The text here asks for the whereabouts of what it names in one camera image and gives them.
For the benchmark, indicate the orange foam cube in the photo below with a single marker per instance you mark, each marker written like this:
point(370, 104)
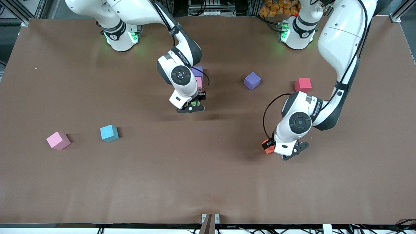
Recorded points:
point(268, 149)

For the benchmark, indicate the green foam cube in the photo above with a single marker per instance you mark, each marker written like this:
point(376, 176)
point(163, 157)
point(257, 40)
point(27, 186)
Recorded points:
point(195, 103)

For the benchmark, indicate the pink foam cube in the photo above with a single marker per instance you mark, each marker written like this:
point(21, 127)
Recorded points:
point(58, 140)
point(199, 82)

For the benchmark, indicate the purple foam cube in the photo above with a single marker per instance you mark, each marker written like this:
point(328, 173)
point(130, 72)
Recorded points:
point(252, 80)
point(197, 71)

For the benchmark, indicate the blue foam cube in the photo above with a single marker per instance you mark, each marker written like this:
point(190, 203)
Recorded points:
point(109, 133)

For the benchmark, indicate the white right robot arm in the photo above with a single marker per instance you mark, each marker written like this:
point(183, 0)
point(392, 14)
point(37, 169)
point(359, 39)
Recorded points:
point(139, 13)

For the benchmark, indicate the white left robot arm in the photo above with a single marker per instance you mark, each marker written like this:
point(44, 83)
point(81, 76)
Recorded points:
point(341, 39)

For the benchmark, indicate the red foam cube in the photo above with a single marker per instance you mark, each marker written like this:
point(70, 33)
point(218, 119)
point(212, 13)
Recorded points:
point(303, 85)

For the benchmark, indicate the brown table cover sheet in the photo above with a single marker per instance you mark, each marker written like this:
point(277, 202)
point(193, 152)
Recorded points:
point(208, 182)

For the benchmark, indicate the dark background equipment rack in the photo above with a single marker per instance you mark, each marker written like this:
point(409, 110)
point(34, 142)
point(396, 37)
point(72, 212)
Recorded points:
point(227, 6)

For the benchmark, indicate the pile of orange objects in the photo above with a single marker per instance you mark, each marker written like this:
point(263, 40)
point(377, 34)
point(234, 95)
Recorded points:
point(273, 8)

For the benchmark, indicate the silver clamp bracket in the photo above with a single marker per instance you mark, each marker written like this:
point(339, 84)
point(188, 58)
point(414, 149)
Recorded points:
point(203, 218)

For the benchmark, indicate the brown upright post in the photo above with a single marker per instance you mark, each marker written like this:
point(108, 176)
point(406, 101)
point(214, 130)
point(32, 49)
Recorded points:
point(208, 226)

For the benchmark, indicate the aluminium frame profile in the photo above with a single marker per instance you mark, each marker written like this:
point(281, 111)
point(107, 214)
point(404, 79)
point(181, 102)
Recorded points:
point(403, 8)
point(16, 8)

